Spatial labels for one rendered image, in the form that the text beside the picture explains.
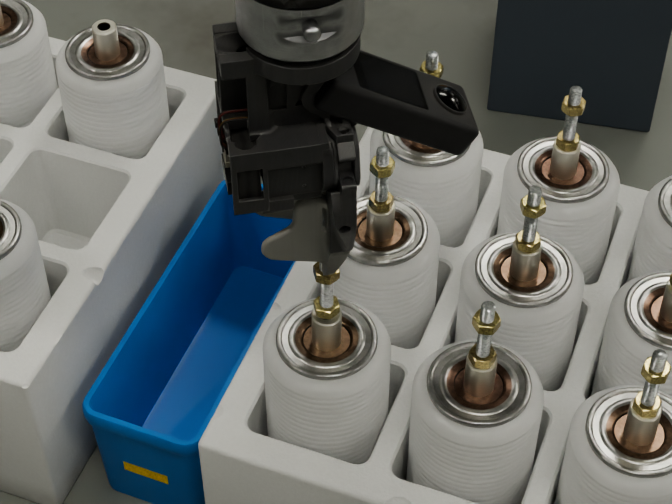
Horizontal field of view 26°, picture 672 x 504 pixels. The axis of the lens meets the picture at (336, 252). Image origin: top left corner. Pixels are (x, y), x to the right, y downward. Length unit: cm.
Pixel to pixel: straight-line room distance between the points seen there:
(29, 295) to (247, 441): 22
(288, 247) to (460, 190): 30
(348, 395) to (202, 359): 35
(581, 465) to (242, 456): 26
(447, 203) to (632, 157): 42
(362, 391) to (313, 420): 4
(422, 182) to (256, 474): 28
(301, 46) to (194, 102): 55
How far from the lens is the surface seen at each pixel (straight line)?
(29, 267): 118
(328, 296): 104
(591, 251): 123
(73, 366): 124
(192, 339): 140
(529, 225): 109
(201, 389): 137
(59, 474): 129
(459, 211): 125
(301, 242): 96
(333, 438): 110
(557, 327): 113
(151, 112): 133
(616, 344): 112
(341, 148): 90
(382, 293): 114
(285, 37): 83
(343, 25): 83
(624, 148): 162
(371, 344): 108
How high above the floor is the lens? 110
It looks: 48 degrees down
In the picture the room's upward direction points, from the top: straight up
